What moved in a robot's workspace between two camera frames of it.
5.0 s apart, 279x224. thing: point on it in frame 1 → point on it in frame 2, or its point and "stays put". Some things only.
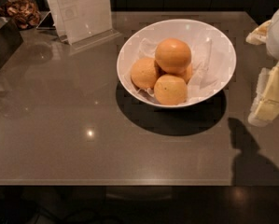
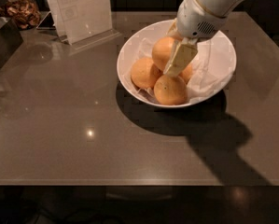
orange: x=144 y=73 stays put
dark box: x=4 y=43 stays put
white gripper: x=278 y=37 → x=195 y=19
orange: x=170 y=90 stays put
